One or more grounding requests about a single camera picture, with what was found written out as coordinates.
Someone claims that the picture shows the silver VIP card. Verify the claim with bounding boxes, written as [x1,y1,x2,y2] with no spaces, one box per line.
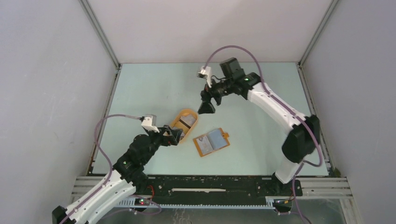
[197,135,213,155]
[180,114,197,126]

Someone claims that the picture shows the beige oval plastic tray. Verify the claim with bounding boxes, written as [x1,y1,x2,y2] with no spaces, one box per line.
[170,108,198,144]

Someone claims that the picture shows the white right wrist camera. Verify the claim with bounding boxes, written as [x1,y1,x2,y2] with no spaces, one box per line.
[197,66,212,88]

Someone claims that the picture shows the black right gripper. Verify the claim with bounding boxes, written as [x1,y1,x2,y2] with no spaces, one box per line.
[198,76,233,115]

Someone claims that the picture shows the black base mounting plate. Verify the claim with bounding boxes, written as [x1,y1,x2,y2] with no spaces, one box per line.
[138,175,303,206]

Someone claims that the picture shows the white slotted cable duct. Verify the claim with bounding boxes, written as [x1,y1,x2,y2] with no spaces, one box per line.
[81,197,276,210]

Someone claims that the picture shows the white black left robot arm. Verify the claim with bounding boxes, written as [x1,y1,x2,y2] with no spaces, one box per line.
[52,125,183,224]

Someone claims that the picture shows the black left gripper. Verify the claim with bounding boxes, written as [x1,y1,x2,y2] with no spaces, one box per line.
[142,124,182,164]

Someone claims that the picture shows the orange leather card holder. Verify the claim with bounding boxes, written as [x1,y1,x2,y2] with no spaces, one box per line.
[193,128,230,157]

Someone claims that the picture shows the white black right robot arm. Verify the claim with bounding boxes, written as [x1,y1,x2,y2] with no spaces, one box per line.
[197,57,320,195]

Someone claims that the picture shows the gold card with black stripe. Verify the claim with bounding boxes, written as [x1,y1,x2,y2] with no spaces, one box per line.
[174,120,191,135]

